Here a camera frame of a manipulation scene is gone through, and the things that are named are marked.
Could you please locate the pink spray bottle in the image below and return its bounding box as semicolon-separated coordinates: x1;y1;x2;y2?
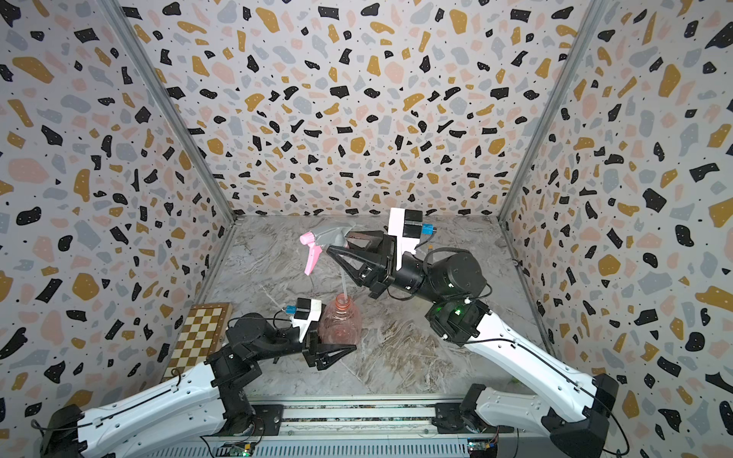
319;294;362;345

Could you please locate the pink spray nozzle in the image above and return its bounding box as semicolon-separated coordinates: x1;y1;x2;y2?
299;223;356;276

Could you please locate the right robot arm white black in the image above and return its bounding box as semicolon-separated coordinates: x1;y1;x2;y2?
325;231;618;457

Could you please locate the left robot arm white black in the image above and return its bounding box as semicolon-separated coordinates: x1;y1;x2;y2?
32;313;356;457

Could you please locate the wooden chessboard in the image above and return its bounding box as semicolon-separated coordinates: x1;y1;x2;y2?
162;303;231;381

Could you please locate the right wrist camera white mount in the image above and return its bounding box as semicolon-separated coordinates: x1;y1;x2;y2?
387;207;435;271

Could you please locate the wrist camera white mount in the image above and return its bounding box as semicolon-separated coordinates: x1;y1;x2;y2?
387;207;435;271
286;298;323;343

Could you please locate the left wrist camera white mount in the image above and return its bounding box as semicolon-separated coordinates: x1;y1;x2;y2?
286;298;323;343

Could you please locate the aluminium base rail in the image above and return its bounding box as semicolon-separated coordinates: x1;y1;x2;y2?
151;395;563;457

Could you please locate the aluminium corner post left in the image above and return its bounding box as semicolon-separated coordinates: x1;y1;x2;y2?
98;1;236;225

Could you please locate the aluminium corner post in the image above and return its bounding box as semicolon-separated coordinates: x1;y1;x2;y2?
98;1;236;225
497;0;608;223

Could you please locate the aluminium corner post right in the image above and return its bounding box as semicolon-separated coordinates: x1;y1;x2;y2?
497;0;608;223

